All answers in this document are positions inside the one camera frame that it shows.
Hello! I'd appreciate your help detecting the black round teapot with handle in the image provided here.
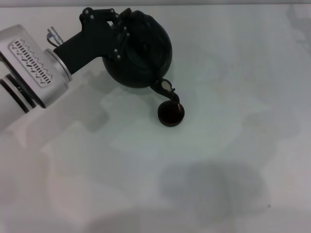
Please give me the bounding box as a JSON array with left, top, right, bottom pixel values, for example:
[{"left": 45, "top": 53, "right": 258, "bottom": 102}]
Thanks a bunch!
[{"left": 102, "top": 8, "right": 181, "bottom": 104}]

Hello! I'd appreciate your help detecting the clear plug with dark cable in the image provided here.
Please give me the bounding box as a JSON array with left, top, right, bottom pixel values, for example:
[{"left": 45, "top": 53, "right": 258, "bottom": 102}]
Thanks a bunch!
[{"left": 46, "top": 27, "right": 64, "bottom": 47}]

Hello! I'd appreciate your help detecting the small black teacup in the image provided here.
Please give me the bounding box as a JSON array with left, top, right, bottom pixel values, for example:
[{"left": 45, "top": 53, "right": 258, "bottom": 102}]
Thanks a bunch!
[{"left": 157, "top": 100, "right": 186, "bottom": 128}]

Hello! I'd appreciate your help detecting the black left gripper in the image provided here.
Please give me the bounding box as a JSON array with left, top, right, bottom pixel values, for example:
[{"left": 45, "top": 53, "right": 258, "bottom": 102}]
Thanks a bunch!
[{"left": 53, "top": 7, "right": 133, "bottom": 73}]

